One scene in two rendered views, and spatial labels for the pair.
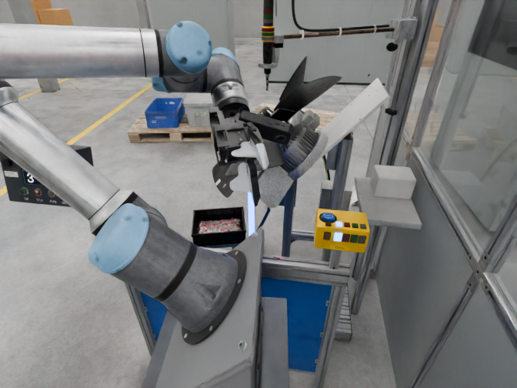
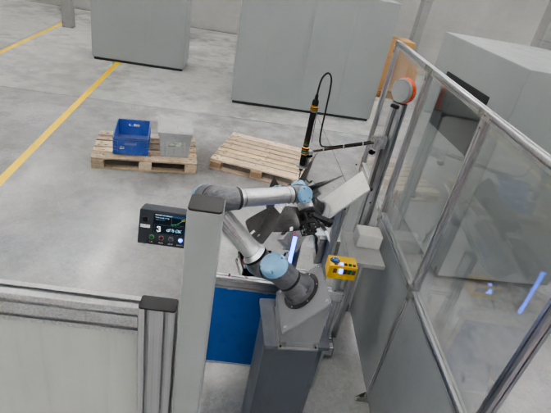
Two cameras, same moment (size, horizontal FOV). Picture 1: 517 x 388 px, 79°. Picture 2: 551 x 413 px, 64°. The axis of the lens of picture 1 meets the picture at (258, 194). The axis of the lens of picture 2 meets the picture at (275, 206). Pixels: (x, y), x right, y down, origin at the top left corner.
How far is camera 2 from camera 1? 150 cm
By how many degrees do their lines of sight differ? 13
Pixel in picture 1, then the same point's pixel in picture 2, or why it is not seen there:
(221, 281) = (310, 283)
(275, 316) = not seen: hidden behind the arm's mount
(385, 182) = (363, 238)
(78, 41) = (274, 195)
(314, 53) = (287, 78)
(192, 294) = (301, 288)
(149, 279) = (288, 281)
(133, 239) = (284, 265)
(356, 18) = (334, 48)
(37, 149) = (238, 228)
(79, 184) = (249, 242)
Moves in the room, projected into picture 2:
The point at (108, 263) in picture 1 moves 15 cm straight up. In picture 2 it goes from (276, 274) to (282, 246)
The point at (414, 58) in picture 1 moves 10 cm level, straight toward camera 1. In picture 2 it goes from (384, 159) to (384, 164)
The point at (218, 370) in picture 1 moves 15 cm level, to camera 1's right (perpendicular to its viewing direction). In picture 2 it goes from (317, 310) to (351, 310)
